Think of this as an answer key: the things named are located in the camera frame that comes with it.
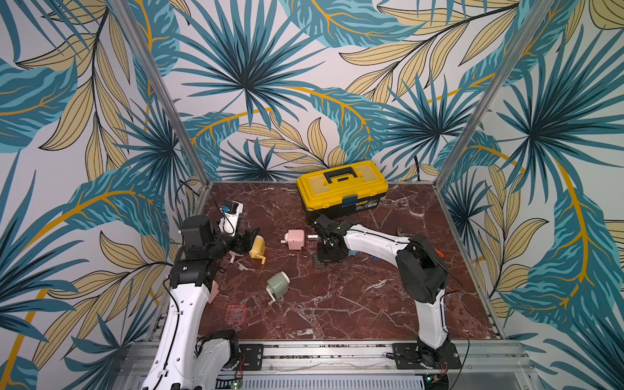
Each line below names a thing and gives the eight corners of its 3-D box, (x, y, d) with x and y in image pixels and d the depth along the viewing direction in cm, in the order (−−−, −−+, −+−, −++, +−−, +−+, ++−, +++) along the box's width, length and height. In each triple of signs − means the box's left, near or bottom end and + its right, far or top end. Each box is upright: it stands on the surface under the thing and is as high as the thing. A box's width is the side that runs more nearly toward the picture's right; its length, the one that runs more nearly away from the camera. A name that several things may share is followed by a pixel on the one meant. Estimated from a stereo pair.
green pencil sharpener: (268, 305, 85) (264, 297, 79) (271, 280, 91) (268, 271, 84) (288, 305, 85) (286, 297, 79) (289, 280, 91) (288, 271, 85)
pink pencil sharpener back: (282, 249, 98) (280, 240, 92) (283, 239, 101) (281, 229, 96) (304, 250, 98) (303, 240, 93) (304, 239, 102) (304, 229, 96)
